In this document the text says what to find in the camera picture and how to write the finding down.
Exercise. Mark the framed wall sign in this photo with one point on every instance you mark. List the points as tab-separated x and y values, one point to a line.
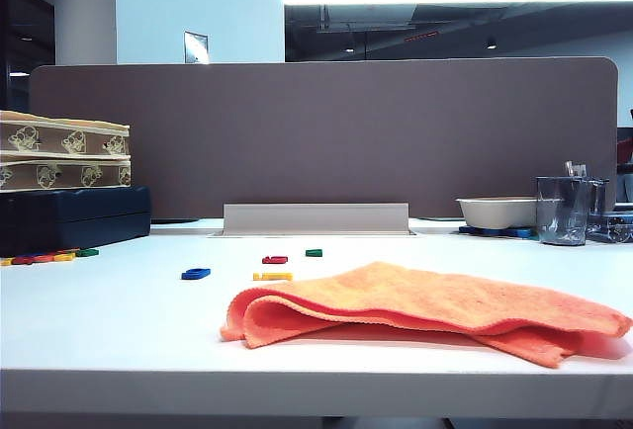
196	47

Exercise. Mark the dark blue hard case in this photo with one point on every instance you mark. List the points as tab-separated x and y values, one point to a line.
74	221

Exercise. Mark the beige bear-print cushion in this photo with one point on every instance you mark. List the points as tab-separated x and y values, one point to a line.
69	174

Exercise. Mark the white paper bowl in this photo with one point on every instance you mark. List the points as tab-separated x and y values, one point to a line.
494	214

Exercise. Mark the red ceiling sign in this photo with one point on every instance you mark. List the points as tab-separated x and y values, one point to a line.
421	36

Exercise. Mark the red object behind divider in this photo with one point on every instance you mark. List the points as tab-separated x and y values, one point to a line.
625	153

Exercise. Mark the orange microfiber cloth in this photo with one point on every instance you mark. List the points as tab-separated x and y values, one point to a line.
395	295

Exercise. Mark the patterned stacked boxes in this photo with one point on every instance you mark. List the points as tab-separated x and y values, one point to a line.
49	140

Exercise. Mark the blue letter magnet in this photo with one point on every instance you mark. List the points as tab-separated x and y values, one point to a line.
187	275

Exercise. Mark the green letter magnet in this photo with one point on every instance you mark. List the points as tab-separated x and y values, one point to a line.
311	253
87	252

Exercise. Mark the brown desk divider panel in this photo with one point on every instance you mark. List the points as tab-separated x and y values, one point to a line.
346	142

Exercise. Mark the red letter magnet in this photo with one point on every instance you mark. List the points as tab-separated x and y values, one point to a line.
22	260
274	260

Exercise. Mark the orange letter magnet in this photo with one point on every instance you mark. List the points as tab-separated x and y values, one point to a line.
44	257

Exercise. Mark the utensils in cup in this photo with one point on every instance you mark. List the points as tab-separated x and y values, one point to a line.
576	170

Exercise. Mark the clear plastic jar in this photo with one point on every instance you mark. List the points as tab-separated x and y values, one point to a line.
599	197

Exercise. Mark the clear plastic measuring cup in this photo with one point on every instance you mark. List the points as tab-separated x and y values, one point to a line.
561	221

